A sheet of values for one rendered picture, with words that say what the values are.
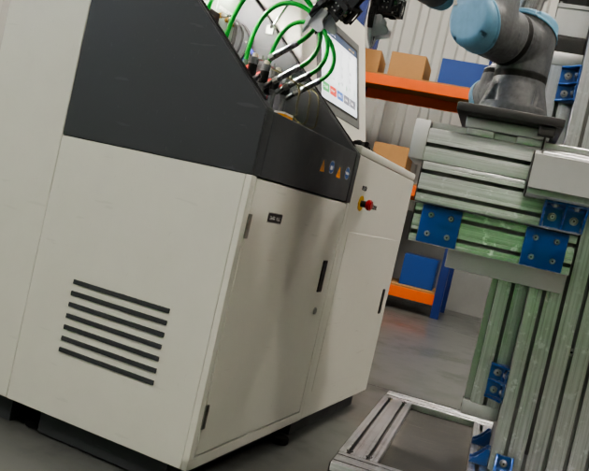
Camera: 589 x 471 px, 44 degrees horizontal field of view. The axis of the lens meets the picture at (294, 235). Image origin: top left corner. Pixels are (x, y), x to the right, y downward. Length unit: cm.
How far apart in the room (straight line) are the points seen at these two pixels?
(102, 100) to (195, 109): 28
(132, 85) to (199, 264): 50
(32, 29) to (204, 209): 75
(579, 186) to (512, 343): 52
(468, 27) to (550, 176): 35
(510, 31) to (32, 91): 125
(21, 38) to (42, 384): 94
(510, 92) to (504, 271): 41
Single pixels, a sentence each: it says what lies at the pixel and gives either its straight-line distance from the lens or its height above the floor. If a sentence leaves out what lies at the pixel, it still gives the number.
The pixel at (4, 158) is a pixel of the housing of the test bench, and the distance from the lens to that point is 217.
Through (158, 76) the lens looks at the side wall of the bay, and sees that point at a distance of 190.
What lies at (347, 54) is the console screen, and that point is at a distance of 296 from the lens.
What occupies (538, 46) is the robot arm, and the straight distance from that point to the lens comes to 170.
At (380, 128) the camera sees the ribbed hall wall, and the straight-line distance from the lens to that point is 863.
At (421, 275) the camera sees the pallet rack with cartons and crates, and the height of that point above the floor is 37.
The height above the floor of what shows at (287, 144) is 89.
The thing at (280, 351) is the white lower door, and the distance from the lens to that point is 212.
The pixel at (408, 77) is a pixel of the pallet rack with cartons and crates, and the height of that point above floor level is 225.
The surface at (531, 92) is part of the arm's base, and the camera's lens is 169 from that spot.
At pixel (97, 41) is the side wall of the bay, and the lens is 203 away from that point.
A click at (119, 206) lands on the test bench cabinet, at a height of 64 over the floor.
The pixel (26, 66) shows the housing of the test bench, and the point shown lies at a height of 95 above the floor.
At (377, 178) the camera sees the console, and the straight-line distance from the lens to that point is 256.
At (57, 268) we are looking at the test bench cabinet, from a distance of 201.
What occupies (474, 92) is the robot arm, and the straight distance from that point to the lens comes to 235.
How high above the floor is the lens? 74
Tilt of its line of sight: 2 degrees down
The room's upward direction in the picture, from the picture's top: 13 degrees clockwise
